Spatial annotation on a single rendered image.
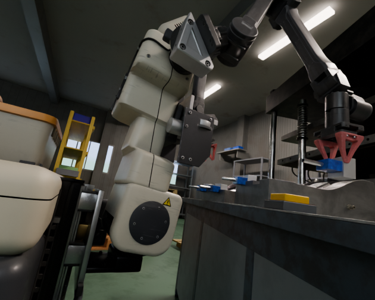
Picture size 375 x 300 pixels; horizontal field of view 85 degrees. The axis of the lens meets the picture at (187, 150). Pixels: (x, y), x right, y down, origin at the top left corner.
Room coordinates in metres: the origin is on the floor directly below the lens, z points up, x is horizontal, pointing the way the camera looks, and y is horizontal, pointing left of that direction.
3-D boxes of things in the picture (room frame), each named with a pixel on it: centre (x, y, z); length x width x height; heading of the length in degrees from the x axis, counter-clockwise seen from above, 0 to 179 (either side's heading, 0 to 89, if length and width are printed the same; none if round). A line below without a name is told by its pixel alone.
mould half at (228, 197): (1.13, -0.36, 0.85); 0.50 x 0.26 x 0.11; 115
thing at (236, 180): (0.81, -0.21, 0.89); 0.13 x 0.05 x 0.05; 97
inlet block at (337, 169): (0.53, -0.37, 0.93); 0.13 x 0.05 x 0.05; 97
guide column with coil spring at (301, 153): (1.61, -0.93, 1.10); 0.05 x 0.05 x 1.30
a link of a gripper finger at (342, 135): (0.53, -0.41, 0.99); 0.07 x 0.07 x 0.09; 7
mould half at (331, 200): (0.78, -0.49, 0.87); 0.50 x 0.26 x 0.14; 97
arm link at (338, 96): (0.54, -0.42, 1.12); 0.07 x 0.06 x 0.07; 104
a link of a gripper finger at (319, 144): (0.55, -0.41, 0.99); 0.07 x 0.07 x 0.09; 7
